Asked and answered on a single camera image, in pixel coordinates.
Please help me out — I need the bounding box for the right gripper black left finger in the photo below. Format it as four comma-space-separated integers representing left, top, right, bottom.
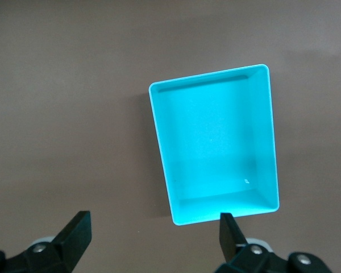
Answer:
0, 210, 92, 273

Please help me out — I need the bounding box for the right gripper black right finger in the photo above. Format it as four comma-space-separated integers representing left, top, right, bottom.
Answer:
215, 212, 332, 273

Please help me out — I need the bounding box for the turquoise plastic bin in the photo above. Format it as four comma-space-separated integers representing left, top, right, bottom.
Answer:
148, 64, 281, 227

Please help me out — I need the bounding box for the brown table mat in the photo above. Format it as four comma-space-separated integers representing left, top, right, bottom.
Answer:
0, 0, 341, 273

